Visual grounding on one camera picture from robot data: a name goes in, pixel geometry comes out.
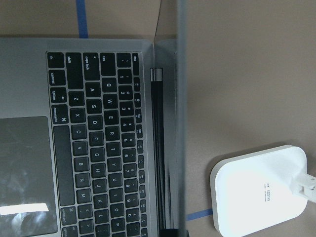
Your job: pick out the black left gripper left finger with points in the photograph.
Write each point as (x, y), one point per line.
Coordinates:
(168, 233)

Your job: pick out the white desk lamp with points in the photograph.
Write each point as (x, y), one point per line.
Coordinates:
(258, 190)

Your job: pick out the grey laptop with black keyboard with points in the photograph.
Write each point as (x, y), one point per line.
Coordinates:
(92, 123)

